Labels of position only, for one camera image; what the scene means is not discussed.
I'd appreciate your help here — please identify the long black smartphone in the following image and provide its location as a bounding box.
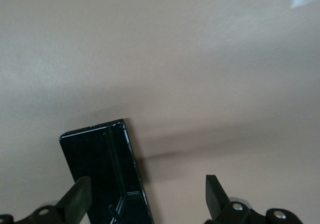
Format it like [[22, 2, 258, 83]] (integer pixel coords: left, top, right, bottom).
[[59, 119, 155, 224]]

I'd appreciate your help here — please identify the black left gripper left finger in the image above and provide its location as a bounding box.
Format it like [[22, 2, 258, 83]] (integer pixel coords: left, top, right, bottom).
[[13, 176, 92, 224]]

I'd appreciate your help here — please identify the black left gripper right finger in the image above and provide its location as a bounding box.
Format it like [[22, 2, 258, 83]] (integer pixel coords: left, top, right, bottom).
[[203, 175, 267, 224]]

